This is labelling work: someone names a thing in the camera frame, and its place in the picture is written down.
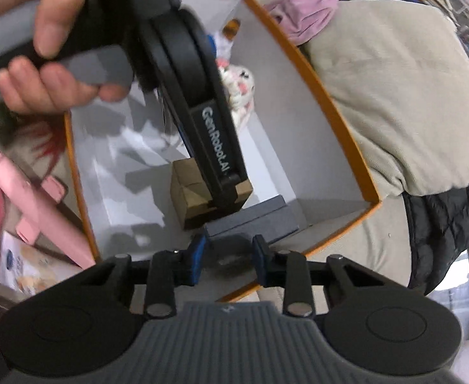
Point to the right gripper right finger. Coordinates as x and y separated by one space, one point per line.
288 271

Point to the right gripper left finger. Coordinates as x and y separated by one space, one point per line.
169 270

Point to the grey box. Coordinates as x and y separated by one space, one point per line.
272 219

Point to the crocheted white bunny doll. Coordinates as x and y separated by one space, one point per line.
238 82

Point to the brown cardboard small box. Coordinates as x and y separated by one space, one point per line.
192 200

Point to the pink handheld fan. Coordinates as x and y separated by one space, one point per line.
39 208

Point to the red feather shuttlecock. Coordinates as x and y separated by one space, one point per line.
47 136

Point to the orange blue plush keychain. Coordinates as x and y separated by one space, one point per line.
222 40

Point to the white lotion tube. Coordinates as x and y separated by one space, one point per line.
25 269

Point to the orange cardboard storage box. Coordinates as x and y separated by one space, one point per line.
295 144

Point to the pink crumpled garment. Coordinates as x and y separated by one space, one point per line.
302 20

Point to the black quilted jacket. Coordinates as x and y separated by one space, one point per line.
439 232

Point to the beige sofa cushion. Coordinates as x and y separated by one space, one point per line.
398 74

